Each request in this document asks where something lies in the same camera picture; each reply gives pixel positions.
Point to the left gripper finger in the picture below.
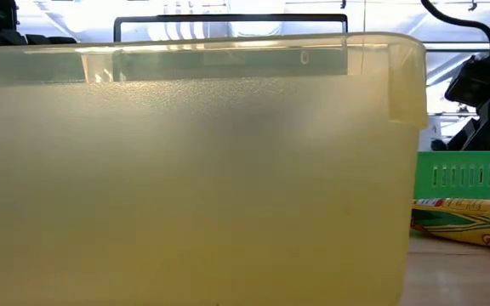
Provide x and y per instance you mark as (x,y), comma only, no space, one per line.
(36,39)

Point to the bright green plastic basket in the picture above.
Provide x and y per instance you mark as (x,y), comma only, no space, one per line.
(462,163)

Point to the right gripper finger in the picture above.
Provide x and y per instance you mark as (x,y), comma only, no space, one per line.
(466,136)

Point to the white box device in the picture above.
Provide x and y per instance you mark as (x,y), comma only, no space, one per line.
(428,138)

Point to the yellow translucent plastic bin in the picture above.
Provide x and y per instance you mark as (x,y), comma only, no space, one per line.
(185,191)

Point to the wooden shelf with black frame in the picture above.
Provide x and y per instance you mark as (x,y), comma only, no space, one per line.
(228,18)

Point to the yellow crayon box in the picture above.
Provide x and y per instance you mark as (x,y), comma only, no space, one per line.
(474,221)

